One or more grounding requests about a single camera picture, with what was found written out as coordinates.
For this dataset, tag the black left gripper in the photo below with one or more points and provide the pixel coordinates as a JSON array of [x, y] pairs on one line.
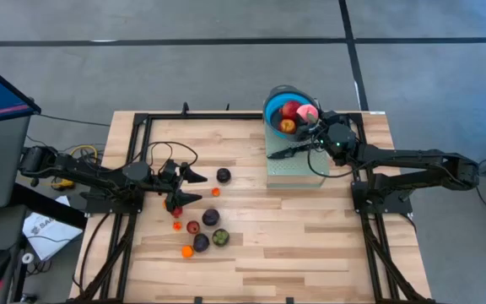
[[170, 177]]

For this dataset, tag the pink peach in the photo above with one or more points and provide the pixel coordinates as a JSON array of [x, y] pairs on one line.
[[306, 112]]

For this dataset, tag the small black knob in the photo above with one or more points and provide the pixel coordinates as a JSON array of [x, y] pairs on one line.
[[35, 182]]

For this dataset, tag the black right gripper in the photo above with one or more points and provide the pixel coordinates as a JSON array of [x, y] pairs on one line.
[[339, 137]]

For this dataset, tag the blue grey collapsible bowl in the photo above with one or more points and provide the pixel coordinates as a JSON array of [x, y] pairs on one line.
[[273, 110]]

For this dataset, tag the orange mandarin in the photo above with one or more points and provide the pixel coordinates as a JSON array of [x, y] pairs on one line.
[[187, 251], [165, 204]]

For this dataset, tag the small red yellow apple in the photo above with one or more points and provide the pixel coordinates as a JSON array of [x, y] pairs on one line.
[[287, 126]]

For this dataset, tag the small dark red apple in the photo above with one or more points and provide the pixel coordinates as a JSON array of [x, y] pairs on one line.
[[192, 227]]

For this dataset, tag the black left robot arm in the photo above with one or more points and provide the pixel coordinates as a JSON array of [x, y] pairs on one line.
[[91, 175]]

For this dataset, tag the small red strawberry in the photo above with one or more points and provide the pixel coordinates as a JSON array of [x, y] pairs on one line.
[[177, 212]]

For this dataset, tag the large red apple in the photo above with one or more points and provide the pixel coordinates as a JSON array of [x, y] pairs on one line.
[[290, 109]]

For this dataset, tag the tiny orange kumquat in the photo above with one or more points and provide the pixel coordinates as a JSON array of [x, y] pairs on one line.
[[215, 192], [177, 226]]

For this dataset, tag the white tape roll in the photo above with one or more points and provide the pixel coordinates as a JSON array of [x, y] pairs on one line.
[[23, 258]]

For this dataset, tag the black desk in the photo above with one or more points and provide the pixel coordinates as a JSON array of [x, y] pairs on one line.
[[49, 207]]

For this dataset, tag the white printed paper sheet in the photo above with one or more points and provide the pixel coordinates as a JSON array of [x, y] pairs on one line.
[[49, 236]]

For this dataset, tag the small black table camera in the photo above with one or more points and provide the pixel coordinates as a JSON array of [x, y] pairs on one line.
[[198, 300]]

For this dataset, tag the black kitchen knife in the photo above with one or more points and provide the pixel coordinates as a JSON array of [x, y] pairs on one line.
[[285, 153]]

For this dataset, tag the yellow hand tool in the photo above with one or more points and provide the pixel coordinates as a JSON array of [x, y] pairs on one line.
[[63, 183]]

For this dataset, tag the white table label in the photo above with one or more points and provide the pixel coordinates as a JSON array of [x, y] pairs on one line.
[[376, 112]]

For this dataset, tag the green round fruit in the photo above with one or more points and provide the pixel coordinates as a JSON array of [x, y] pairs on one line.
[[220, 237]]

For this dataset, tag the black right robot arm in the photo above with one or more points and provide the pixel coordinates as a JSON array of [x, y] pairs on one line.
[[416, 160]]

